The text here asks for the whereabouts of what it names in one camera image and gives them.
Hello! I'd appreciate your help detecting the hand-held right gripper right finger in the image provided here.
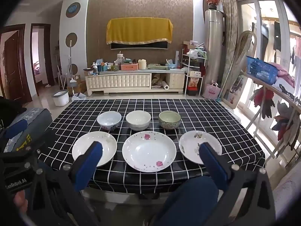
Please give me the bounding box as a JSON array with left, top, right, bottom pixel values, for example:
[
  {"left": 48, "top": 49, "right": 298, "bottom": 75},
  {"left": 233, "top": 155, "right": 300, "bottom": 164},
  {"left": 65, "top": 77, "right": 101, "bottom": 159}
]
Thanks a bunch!
[{"left": 199, "top": 142, "right": 277, "bottom": 226}]

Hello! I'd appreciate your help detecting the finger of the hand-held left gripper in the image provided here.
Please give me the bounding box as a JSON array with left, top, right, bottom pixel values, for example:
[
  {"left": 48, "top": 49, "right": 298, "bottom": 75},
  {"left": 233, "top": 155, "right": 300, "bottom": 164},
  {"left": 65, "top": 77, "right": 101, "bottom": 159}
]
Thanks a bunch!
[{"left": 2, "top": 119, "right": 28, "bottom": 139}]

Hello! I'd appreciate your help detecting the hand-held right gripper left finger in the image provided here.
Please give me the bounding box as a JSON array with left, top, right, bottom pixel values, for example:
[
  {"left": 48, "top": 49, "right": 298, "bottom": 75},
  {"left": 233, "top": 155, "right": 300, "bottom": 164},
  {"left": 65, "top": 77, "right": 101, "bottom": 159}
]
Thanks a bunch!
[{"left": 25, "top": 141, "right": 104, "bottom": 226}]

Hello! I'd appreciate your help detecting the white plate with faint print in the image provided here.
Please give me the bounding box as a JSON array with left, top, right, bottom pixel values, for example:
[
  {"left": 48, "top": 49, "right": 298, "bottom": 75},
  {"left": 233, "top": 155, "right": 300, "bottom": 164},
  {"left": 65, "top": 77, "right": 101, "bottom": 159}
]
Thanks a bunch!
[{"left": 72, "top": 131, "right": 117, "bottom": 167}]

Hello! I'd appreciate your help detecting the white plate with floral print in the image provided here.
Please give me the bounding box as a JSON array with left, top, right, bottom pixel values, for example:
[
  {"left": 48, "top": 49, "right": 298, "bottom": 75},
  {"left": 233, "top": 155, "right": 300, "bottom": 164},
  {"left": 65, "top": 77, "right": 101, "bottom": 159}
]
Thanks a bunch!
[{"left": 179, "top": 130, "right": 222, "bottom": 165}]

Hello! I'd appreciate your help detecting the white bowl with blue print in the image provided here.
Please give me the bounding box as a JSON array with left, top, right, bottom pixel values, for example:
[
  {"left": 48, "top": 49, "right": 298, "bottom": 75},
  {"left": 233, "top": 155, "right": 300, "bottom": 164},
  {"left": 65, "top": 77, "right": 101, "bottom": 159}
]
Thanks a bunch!
[{"left": 97, "top": 111, "right": 122, "bottom": 131}]

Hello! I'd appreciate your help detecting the green patterned bowl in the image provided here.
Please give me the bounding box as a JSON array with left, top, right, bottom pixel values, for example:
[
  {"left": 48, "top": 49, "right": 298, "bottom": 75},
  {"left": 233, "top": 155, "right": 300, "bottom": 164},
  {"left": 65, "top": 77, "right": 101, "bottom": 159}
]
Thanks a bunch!
[{"left": 158, "top": 110, "right": 181, "bottom": 130}]

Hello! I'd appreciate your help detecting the white plate with pink petals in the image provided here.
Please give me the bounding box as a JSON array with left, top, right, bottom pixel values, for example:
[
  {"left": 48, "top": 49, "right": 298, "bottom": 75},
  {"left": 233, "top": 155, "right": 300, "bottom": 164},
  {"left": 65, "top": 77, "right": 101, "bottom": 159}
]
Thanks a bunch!
[{"left": 122, "top": 131, "right": 177, "bottom": 173}]

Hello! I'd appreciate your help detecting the plain white bowl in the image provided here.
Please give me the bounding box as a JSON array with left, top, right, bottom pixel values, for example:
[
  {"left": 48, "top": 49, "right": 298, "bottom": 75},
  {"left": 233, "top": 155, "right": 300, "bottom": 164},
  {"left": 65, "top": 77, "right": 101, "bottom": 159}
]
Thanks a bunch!
[{"left": 126, "top": 110, "right": 151, "bottom": 131}]

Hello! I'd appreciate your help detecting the person's left hand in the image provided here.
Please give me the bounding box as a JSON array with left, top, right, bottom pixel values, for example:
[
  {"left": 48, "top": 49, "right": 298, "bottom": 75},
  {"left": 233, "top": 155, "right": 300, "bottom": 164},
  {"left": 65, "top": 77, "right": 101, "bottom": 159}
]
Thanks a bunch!
[{"left": 11, "top": 189, "right": 30, "bottom": 219}]

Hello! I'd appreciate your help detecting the grey cushion with yellow print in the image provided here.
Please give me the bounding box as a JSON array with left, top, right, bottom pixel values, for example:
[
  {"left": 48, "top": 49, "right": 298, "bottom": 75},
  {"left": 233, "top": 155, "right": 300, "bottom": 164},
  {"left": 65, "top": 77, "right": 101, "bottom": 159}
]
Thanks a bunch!
[{"left": 5, "top": 108, "right": 53, "bottom": 153}]

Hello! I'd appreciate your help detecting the dark cloth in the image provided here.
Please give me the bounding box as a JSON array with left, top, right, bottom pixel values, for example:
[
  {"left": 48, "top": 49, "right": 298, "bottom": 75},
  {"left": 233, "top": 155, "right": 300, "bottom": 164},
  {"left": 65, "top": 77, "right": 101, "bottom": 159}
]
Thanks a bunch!
[{"left": 0, "top": 96, "right": 27, "bottom": 132}]

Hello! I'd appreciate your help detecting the person's leg in blue trousers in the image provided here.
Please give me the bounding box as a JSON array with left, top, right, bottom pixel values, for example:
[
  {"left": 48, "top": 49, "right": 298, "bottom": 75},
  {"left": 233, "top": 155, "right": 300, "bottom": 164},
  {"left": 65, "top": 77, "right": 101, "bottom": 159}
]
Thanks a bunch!
[{"left": 150, "top": 176, "right": 236, "bottom": 226}]

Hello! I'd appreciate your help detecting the white bucket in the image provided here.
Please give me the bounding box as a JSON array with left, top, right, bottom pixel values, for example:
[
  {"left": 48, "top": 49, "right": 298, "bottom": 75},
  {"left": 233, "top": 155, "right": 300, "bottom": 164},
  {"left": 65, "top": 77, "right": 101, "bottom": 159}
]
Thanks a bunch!
[{"left": 52, "top": 90, "right": 69, "bottom": 107}]

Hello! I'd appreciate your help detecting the brown wooden door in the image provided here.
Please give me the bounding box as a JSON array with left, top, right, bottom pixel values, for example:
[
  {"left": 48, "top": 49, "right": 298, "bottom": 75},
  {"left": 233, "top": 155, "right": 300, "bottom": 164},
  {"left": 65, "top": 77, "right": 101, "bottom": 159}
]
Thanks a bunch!
[{"left": 0, "top": 25, "right": 33, "bottom": 104}]

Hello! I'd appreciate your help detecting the white dustpan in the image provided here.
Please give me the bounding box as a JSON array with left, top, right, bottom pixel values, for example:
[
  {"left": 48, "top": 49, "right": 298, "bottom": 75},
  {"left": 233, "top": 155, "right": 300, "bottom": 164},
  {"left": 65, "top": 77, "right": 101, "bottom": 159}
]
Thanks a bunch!
[{"left": 71, "top": 93, "right": 87, "bottom": 102}]

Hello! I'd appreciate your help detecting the pink bag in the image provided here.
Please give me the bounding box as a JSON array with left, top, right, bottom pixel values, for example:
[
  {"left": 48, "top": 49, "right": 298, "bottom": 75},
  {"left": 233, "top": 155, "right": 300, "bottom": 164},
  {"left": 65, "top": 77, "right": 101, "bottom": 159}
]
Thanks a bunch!
[{"left": 202, "top": 82, "right": 221, "bottom": 100}]

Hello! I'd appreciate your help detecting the cardboard box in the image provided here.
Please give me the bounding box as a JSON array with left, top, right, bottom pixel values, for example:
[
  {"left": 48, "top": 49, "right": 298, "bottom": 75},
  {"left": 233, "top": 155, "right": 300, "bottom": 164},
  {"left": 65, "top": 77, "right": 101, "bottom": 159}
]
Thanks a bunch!
[{"left": 67, "top": 75, "right": 87, "bottom": 96}]

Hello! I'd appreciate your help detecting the black checkered tablecloth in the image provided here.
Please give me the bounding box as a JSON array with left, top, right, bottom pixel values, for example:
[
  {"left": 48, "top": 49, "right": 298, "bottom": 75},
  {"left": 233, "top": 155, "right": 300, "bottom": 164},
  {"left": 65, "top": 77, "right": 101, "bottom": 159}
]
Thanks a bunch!
[{"left": 38, "top": 99, "right": 266, "bottom": 193}]

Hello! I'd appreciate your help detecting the white dustpan and broom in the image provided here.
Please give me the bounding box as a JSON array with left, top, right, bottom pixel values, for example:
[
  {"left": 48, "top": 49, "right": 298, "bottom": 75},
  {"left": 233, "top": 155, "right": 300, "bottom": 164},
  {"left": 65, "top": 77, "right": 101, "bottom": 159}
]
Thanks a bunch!
[{"left": 66, "top": 40, "right": 78, "bottom": 95}]

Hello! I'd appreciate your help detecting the clothes drying rack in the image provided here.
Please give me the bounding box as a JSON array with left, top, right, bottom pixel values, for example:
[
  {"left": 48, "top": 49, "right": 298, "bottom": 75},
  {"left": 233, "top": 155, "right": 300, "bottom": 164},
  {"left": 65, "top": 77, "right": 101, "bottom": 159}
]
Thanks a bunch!
[{"left": 242, "top": 71, "right": 301, "bottom": 169}]

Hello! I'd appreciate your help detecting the cream tufted television cabinet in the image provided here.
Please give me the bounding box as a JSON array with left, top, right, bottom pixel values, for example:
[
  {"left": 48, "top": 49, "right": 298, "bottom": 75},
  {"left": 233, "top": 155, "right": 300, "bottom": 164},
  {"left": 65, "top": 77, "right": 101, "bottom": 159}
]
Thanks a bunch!
[{"left": 85, "top": 69, "right": 186, "bottom": 96}]

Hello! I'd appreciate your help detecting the white metal shelf rack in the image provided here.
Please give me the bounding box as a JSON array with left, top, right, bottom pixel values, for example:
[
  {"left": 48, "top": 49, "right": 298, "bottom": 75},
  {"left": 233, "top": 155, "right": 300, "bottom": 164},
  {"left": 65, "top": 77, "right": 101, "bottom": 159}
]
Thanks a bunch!
[{"left": 182, "top": 48, "right": 207, "bottom": 97}]

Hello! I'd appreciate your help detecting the arched standing mirror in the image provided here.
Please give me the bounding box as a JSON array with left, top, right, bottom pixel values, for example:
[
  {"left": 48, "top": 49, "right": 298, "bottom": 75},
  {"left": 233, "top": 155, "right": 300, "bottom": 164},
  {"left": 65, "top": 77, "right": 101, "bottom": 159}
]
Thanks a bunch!
[{"left": 221, "top": 31, "right": 258, "bottom": 109}]

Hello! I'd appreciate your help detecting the blue plastic basket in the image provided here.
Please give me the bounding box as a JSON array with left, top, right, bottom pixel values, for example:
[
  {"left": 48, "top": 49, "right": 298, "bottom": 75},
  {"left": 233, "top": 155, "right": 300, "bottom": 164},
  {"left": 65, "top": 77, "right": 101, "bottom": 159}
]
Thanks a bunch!
[{"left": 246, "top": 56, "right": 279, "bottom": 86}]

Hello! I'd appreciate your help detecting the silver standing air conditioner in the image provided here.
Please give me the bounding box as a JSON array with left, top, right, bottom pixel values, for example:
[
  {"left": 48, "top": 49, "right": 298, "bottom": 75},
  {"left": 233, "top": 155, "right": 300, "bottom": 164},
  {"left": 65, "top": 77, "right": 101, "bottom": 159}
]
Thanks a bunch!
[{"left": 204, "top": 9, "right": 225, "bottom": 95}]

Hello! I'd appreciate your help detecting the beige patterned curtain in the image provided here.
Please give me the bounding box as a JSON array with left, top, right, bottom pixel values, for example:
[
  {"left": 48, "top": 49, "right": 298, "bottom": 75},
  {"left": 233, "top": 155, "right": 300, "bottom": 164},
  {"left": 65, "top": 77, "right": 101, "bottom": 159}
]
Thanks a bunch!
[{"left": 220, "top": 0, "right": 239, "bottom": 99}]

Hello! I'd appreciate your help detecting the black television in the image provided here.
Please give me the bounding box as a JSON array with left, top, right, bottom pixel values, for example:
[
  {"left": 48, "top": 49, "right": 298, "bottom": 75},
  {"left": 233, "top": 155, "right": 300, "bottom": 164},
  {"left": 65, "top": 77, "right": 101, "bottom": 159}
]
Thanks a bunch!
[{"left": 110, "top": 41, "right": 169, "bottom": 50}]

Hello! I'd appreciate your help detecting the yellow cloth cover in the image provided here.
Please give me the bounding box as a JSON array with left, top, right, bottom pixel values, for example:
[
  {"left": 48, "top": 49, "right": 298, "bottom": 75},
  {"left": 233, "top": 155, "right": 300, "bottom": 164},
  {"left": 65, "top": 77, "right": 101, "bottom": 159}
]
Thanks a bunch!
[{"left": 106, "top": 17, "right": 173, "bottom": 45}]

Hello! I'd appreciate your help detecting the vase with red flowers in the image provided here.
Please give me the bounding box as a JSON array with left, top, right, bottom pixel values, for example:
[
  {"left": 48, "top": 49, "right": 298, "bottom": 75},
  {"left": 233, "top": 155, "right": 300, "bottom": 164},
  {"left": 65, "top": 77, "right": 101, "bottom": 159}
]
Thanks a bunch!
[{"left": 204, "top": 0, "right": 221, "bottom": 10}]

